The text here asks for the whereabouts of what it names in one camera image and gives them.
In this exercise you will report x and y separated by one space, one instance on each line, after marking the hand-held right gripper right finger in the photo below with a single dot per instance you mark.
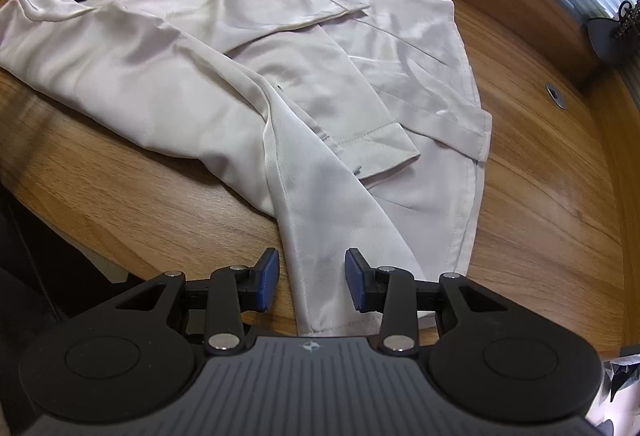
354 278

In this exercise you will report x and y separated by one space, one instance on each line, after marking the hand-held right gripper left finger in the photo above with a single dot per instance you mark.
269 278

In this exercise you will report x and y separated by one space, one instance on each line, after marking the cream satin shirt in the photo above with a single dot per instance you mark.
225 80

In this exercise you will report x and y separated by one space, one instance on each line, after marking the metal desk grommet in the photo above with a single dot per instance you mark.
556 94

